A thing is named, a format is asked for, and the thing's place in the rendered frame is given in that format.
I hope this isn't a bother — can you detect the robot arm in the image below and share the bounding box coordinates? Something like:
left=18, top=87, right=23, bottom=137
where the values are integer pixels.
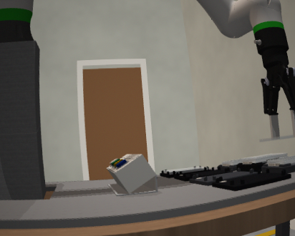
left=0, top=0, right=289, bottom=55

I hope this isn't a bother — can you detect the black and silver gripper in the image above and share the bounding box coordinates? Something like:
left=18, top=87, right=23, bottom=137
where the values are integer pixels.
left=261, top=49, right=295, bottom=137

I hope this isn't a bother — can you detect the grey control panel with coloured keys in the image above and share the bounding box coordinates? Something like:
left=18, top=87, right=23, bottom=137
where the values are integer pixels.
left=107, top=154, right=158, bottom=196

